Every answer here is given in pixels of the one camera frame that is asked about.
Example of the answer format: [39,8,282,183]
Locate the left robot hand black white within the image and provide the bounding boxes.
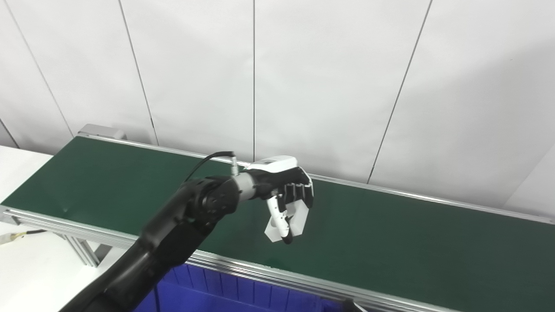
[243,155,314,244]

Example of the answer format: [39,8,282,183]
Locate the white square part round hole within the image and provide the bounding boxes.
[264,199,309,242]

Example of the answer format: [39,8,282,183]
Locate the blue plastic bin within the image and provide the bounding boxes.
[134,262,343,312]

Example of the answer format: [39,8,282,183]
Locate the grey conveyor motor box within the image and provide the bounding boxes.
[78,124,126,140]

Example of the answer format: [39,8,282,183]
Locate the aluminium conveyor leg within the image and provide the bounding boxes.
[61,234,113,268]

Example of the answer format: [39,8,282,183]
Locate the green conveyor belt aluminium frame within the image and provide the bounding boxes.
[0,134,555,312]

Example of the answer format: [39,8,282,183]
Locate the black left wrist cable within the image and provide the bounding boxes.
[184,151,240,182]

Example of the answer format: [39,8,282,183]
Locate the black cable yellow connector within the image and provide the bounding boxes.
[0,229,46,245]

